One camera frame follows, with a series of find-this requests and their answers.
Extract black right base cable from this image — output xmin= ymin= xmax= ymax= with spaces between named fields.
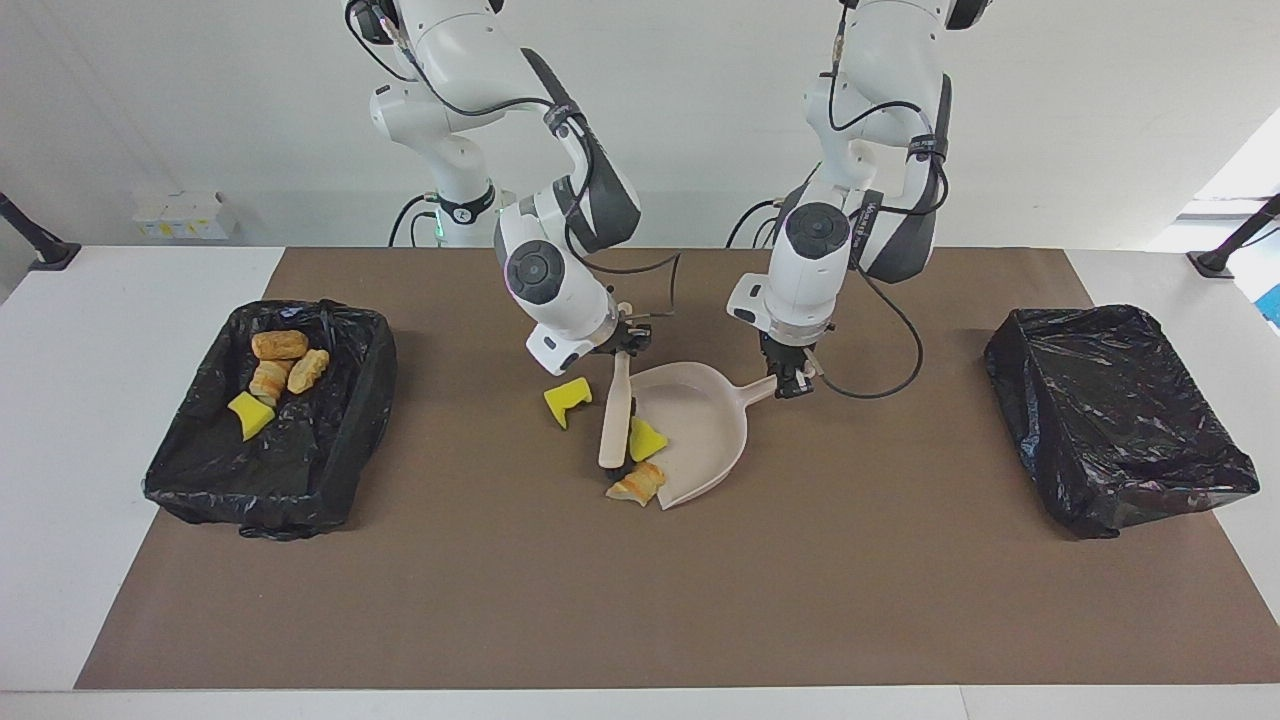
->
xmin=388 ymin=193 xmax=446 ymax=248

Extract black bag lined bin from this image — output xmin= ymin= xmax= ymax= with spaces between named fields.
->
xmin=143 ymin=298 xmax=399 ymax=542
xmin=983 ymin=304 xmax=1261 ymax=541

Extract beige hand brush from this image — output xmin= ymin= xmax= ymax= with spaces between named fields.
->
xmin=597 ymin=300 xmax=638 ymax=476

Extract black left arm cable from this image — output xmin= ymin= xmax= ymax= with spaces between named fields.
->
xmin=818 ymin=0 xmax=949 ymax=401

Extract golden bread bun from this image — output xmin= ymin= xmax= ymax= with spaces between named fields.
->
xmin=251 ymin=330 xmax=310 ymax=362

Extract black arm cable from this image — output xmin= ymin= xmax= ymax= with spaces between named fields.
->
xmin=345 ymin=0 xmax=683 ymax=323
xmin=818 ymin=0 xmax=949 ymax=401

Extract small striped croissant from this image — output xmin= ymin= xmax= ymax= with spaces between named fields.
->
xmin=287 ymin=348 xmax=331 ymax=395
xmin=605 ymin=461 xmax=668 ymax=509
xmin=248 ymin=359 xmax=295 ymax=406

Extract notched yellow sponge piece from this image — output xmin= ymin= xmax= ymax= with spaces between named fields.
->
xmin=543 ymin=377 xmax=593 ymax=431

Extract black pole stand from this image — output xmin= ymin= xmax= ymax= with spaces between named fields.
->
xmin=1187 ymin=193 xmax=1280 ymax=279
xmin=0 ymin=192 xmax=82 ymax=272

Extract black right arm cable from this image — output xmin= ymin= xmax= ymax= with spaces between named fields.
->
xmin=345 ymin=0 xmax=683 ymax=323

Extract beige plastic dustpan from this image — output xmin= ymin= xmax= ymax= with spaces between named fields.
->
xmin=628 ymin=361 xmax=811 ymax=511

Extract black base cable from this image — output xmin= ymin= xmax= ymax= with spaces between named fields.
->
xmin=388 ymin=193 xmax=446 ymax=248
xmin=727 ymin=195 xmax=801 ymax=249

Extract black left base cable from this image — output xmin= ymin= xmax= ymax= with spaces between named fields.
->
xmin=727 ymin=195 xmax=801 ymax=249

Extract white wall socket boxes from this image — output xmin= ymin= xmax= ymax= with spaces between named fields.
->
xmin=132 ymin=190 xmax=239 ymax=242

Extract brown table mat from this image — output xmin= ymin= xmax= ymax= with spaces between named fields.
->
xmin=75 ymin=247 xmax=1280 ymax=691

